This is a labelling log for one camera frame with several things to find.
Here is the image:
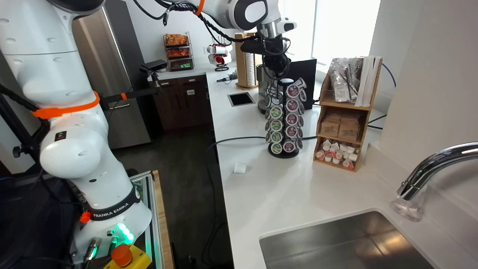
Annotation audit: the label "black power cable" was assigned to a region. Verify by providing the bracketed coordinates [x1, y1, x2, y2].
[213, 134, 319, 149]

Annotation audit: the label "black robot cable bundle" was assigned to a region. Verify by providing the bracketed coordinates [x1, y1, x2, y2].
[130, 0, 265, 50]

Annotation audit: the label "silver foil bags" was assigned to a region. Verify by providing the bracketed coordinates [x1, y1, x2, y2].
[327, 57, 364, 105]

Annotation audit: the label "wood framed glass cart panel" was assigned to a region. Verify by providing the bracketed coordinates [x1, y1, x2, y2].
[125, 169, 176, 269]

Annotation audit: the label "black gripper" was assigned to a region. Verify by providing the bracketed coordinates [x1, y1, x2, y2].
[240, 17, 298, 81]

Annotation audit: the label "black coffee machine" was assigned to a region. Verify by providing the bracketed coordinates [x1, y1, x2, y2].
[288, 59, 318, 113]

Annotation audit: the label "yellow red emergency stop button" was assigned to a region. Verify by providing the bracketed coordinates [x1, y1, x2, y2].
[103, 243, 153, 269]

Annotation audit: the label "red and white appliance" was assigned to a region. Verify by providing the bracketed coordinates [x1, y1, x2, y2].
[207, 42, 234, 72]

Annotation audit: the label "snack rack with orange bags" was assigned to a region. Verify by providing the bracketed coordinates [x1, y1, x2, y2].
[162, 32, 194, 72]

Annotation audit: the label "brown sugar packets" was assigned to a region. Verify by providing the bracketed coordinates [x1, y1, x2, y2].
[318, 110, 363, 144]

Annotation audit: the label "chrome sink faucet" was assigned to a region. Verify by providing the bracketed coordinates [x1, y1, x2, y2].
[394, 141, 478, 222]

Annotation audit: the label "dark wood cabinet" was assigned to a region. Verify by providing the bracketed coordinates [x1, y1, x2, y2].
[150, 74, 212, 134]

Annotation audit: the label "thin black wall cable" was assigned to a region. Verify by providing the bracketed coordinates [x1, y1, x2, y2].
[367, 62, 398, 132]

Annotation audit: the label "stainless steel refrigerator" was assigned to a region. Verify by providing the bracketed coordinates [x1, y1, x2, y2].
[71, 0, 153, 152]

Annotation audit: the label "white creamer cups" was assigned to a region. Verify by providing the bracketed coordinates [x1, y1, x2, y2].
[315, 140, 360, 171]

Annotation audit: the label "black device on cabinet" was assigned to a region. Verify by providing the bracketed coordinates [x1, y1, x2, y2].
[138, 59, 168, 77]

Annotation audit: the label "black k-cup carousel holder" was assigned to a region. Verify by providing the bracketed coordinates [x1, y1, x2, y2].
[262, 75, 307, 161]

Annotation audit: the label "stainless steel sink basin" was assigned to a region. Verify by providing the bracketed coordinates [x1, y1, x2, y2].
[258, 210, 437, 269]

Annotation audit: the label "wooden paper cup dispenser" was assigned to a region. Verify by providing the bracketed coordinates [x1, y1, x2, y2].
[233, 32, 259, 90]

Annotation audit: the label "black bar with orange clips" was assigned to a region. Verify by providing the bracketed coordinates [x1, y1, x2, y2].
[94, 87, 161, 113]

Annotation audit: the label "wooden condiment organizer shelf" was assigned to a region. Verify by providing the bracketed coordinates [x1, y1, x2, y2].
[312, 56, 383, 172]

